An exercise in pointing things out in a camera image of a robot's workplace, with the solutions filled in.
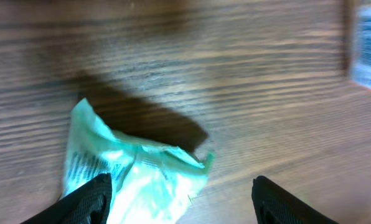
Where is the teal snack packet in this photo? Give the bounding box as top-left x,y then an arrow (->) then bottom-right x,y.
62,98 -> 214,223

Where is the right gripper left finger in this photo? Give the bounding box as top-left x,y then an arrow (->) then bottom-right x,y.
21,174 -> 112,224

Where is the small orange white box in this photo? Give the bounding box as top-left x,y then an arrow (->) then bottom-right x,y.
350,6 -> 371,90

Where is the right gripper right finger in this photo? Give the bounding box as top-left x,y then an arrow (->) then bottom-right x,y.
251,175 -> 337,224

